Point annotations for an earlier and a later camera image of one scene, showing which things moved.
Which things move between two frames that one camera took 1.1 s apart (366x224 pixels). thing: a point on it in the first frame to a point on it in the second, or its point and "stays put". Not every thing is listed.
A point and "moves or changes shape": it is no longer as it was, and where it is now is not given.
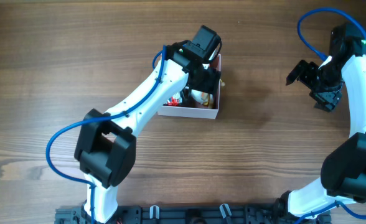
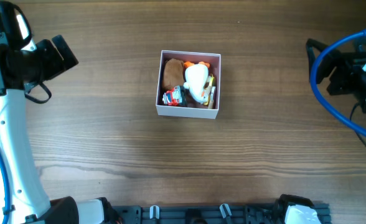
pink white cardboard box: (195, 112) stays put
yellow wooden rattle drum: (222, 83) moves or changes shape
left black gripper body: (207, 79) to (45, 63)
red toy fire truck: (175, 100) stays put
